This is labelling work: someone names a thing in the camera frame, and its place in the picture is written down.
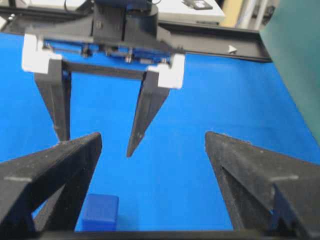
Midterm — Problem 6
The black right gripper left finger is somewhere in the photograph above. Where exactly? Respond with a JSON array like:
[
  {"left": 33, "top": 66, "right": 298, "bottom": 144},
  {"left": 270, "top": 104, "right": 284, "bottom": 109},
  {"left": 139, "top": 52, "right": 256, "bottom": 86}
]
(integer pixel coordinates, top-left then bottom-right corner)
[{"left": 0, "top": 132, "right": 102, "bottom": 233}]

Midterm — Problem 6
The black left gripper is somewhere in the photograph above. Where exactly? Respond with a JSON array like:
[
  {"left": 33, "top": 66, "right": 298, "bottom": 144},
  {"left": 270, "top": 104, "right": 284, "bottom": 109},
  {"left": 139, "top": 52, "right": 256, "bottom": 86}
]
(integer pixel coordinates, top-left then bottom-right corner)
[{"left": 21, "top": 16, "right": 185, "bottom": 158}]

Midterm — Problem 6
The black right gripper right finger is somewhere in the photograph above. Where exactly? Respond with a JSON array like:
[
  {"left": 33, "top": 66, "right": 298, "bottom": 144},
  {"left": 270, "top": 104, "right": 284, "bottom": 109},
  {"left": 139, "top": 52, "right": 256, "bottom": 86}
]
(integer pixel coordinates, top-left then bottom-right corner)
[{"left": 204, "top": 131, "right": 320, "bottom": 238}]

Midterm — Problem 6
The blue block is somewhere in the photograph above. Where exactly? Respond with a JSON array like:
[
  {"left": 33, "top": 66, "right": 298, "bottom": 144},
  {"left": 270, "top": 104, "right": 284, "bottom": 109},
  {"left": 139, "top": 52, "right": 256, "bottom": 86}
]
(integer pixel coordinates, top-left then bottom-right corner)
[{"left": 81, "top": 194, "right": 120, "bottom": 232}]

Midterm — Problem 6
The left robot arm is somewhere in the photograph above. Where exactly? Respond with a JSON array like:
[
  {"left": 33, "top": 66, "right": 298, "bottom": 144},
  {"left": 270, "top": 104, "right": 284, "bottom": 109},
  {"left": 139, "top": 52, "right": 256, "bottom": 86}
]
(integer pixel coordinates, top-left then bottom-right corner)
[{"left": 21, "top": 0, "right": 186, "bottom": 157}]

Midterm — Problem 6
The blue cloth mat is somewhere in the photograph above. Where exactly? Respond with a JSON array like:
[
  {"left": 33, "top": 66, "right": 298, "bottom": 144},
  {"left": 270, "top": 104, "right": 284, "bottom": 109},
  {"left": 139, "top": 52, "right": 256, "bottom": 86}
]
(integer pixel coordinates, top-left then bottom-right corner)
[{"left": 0, "top": 31, "right": 320, "bottom": 232}]

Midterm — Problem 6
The white desk with devices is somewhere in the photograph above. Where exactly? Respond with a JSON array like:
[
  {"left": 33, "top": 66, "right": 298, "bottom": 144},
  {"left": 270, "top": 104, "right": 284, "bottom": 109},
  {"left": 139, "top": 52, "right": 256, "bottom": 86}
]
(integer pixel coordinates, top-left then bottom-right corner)
[{"left": 18, "top": 0, "right": 225, "bottom": 24}]

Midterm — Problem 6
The green backdrop sheet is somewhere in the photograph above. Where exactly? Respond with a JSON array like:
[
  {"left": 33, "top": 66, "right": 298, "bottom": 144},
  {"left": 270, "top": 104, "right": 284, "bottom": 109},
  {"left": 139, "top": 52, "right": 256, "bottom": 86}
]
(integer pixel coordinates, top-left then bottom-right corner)
[{"left": 260, "top": 0, "right": 320, "bottom": 142}]

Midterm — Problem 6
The black aluminium frame rail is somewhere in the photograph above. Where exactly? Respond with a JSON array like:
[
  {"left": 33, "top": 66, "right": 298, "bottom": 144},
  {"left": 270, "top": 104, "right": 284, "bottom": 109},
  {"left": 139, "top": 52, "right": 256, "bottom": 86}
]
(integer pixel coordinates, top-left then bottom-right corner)
[{"left": 0, "top": 0, "right": 271, "bottom": 63}]

